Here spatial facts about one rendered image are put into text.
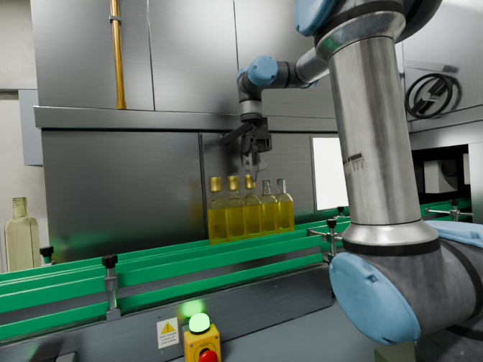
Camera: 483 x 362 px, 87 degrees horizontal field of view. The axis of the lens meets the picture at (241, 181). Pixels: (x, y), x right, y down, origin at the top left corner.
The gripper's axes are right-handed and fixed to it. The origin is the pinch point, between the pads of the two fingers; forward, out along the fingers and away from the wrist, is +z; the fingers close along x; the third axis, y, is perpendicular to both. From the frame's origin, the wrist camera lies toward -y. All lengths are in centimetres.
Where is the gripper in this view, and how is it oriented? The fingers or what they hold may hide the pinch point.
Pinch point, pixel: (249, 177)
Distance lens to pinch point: 83.3
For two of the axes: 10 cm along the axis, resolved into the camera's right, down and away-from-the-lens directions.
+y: 9.2, -0.7, 3.9
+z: 0.7, 10.0, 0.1
